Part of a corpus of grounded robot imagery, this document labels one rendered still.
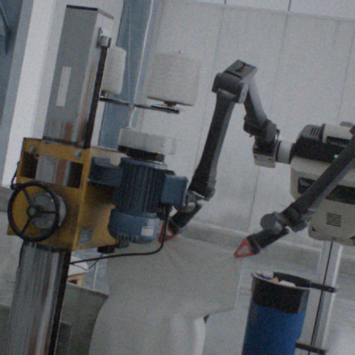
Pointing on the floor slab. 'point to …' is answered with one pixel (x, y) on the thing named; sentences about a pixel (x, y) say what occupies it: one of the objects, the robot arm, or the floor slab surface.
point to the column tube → (70, 24)
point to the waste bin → (275, 314)
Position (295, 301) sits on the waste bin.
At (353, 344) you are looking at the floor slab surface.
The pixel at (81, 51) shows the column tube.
